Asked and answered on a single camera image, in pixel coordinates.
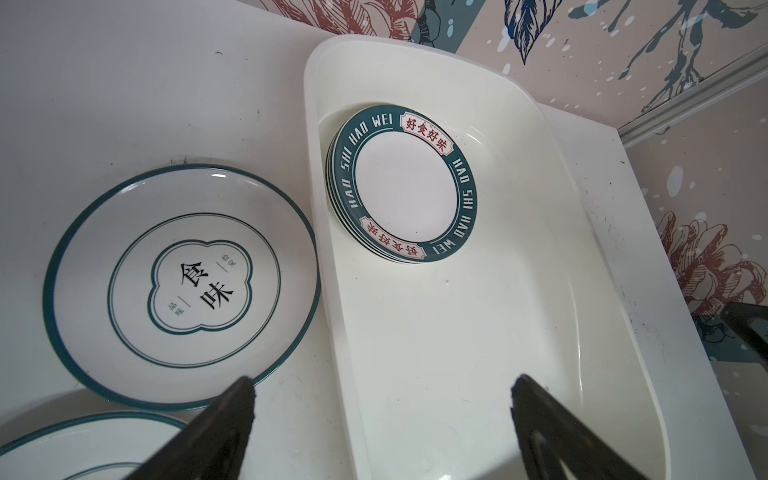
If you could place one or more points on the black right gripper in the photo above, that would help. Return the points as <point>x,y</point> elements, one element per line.
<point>739,318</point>

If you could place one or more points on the white plastic bin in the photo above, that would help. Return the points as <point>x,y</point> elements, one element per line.
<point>426,354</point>

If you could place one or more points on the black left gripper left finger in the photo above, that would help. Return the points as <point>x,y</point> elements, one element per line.
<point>213,445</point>

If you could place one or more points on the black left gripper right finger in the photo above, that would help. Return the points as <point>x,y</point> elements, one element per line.
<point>554,444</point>

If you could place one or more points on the green rim plate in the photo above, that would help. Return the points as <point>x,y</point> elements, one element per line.
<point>400,185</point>

